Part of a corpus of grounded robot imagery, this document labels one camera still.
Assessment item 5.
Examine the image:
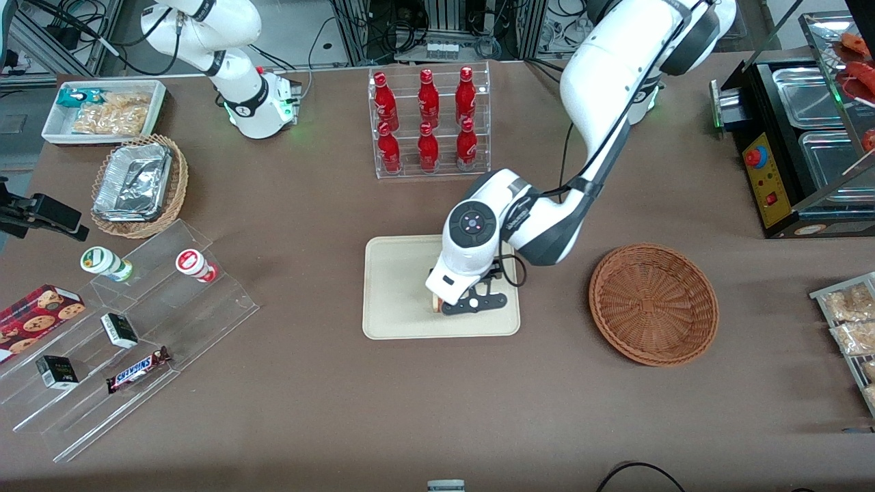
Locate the black food warmer machine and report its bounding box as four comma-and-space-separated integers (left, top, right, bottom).
710, 10, 875, 240

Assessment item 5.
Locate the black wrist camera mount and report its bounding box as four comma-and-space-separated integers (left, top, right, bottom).
442, 276, 509, 316

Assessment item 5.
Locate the beige plastic tray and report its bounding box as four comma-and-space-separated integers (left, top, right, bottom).
362, 232, 522, 340

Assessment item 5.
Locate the metal wire tray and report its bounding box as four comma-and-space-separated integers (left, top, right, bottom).
810, 272, 875, 418

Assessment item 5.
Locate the teal snack packet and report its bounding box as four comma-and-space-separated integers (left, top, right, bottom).
56, 87, 105, 109

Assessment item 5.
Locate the clear acrylic step stand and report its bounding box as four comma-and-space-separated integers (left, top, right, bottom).
0, 219, 260, 463

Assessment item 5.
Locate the oval light wicker basket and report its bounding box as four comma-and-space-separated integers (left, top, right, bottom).
90, 134, 189, 240

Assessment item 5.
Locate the round brown wicker basket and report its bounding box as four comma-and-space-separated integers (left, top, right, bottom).
589, 243, 720, 368

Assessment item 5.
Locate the clear bag of pastry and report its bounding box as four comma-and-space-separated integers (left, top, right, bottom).
831, 321, 875, 356
824, 284, 875, 322

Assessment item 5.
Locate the steel food pan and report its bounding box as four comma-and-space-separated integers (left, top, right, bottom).
772, 66, 846, 129
798, 130, 875, 206

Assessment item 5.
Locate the red cola bottle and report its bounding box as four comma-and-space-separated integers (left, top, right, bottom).
417, 122, 440, 172
373, 72, 399, 131
455, 66, 477, 124
456, 118, 479, 170
418, 68, 440, 128
377, 123, 402, 173

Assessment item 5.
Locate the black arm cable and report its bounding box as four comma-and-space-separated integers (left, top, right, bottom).
498, 0, 708, 289

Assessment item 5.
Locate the clear acrylic bottle rack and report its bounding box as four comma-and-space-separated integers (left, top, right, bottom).
368, 61, 492, 180

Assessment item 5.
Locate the green lid yogurt cup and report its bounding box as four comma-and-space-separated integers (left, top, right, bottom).
80, 246, 134, 282

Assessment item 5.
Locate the aluminium foil container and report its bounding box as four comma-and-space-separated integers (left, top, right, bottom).
92, 142, 173, 222

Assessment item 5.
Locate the red lid yogurt cup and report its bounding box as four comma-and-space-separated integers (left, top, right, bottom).
175, 249, 218, 284

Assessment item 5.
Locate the clear bag of crackers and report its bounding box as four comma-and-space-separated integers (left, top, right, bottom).
72, 92, 152, 136

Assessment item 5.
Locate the small black white box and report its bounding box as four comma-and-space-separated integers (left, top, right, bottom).
36, 355, 79, 390
100, 313, 139, 349

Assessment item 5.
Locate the black floor cable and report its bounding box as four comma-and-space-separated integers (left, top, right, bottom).
595, 462, 688, 492

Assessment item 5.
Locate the snickers chocolate bar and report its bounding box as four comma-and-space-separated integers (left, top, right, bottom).
106, 346, 172, 394

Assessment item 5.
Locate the grey socket strip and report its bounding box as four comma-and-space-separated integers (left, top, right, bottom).
396, 40, 460, 62

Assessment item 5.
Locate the red cookie box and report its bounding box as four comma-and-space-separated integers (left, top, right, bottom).
0, 284, 87, 363

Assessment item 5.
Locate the white rectangular snack bin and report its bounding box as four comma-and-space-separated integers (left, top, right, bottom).
41, 79, 167, 147

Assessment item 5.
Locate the black clamp mount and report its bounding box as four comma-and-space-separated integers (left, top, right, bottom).
0, 176, 90, 242

